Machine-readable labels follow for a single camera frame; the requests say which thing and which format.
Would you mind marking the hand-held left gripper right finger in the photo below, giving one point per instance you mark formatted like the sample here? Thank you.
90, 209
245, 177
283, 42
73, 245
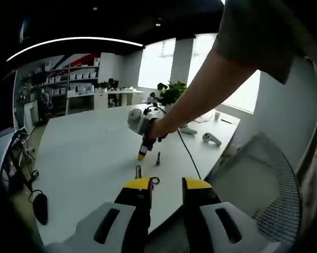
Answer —
200, 210

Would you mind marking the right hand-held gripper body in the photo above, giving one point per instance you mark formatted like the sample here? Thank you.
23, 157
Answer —
141, 120

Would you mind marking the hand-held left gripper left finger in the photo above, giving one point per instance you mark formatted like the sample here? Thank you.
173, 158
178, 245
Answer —
132, 210

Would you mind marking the small threaded steel stud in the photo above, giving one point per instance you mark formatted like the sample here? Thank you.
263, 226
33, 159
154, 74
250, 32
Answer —
158, 158

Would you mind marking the large threaded steel stud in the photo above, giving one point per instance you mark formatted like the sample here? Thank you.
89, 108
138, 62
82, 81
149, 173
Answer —
138, 171

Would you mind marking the large steel washer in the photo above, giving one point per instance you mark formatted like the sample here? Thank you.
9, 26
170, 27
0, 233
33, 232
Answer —
158, 180

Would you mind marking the person's right hand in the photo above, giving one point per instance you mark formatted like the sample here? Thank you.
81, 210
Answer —
161, 129

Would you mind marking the long white workbench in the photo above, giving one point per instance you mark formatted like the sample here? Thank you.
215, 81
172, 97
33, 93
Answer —
121, 92

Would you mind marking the white handheld controller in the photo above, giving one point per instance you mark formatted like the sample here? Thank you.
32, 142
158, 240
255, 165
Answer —
212, 138
188, 129

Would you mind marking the potted green plant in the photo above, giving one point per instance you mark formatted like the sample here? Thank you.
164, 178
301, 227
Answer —
174, 92

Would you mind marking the grey mesh office chair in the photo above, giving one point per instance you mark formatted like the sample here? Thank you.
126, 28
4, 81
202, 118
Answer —
253, 171

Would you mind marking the rows of white storage bins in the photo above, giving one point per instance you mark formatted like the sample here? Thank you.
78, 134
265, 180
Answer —
79, 76

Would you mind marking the metal storage shelf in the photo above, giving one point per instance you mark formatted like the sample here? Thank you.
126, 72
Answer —
68, 79

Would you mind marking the curved ceiling light strip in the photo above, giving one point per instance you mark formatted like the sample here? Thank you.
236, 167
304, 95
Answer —
81, 38

